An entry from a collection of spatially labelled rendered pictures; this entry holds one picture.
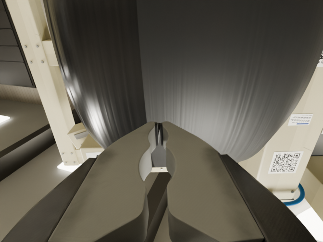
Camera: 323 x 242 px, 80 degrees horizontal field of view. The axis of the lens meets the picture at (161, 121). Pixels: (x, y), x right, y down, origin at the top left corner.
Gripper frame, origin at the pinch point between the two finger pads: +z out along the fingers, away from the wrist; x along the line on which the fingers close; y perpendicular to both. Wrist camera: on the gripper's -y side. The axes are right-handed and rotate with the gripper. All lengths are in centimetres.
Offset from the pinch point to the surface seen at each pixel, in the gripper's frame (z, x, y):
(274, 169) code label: 29, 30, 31
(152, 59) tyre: 7.9, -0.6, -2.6
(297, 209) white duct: 57, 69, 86
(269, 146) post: 29.4, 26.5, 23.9
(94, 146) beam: 57, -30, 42
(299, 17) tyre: 8.2, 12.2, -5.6
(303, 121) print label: 29.3, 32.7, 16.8
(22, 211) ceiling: 177, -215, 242
